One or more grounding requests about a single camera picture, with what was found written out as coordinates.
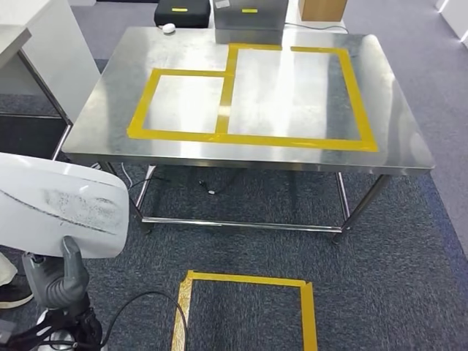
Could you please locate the white desk with metal legs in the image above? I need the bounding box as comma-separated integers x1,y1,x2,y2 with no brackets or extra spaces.
0,0,102,162

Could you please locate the black zip case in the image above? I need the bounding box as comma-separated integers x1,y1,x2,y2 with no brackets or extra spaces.
153,0,212,29

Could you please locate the stainless steel workbench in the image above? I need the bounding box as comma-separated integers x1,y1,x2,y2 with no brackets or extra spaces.
60,26,436,244

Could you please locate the black cable with plug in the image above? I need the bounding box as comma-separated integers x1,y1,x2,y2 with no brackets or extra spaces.
128,171,236,196

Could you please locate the white display plinth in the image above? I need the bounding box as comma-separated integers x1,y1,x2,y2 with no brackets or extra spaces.
434,0,468,50

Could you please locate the white plastic mirror cover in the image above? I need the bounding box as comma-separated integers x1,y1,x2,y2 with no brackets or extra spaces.
0,151,131,260

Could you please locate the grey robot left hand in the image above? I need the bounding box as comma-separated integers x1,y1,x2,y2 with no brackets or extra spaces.
22,235,91,311

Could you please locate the white cable bundle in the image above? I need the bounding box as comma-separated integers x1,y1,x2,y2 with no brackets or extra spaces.
120,162,133,189

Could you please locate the grey metal case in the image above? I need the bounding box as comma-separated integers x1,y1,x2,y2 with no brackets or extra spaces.
212,0,290,46

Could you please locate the brown cardboard box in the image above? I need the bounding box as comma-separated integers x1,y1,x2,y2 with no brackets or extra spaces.
297,0,348,23

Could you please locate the thin black cable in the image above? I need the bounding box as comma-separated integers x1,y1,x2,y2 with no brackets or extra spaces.
284,21,349,35

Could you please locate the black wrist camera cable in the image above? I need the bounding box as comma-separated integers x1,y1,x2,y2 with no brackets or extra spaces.
100,290,189,351

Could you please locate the person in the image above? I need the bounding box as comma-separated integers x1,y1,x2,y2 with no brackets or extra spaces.
0,251,34,311

